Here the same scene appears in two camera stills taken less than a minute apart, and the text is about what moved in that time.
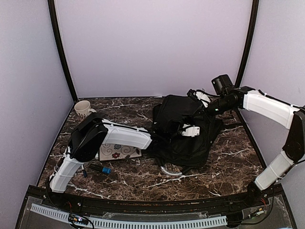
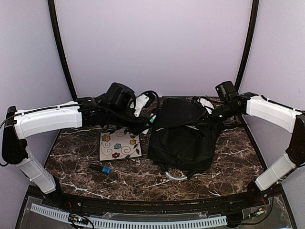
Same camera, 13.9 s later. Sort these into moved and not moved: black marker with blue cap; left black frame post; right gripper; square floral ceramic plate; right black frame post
Moved: right gripper
Not moved: right black frame post; square floral ceramic plate; left black frame post; black marker with blue cap
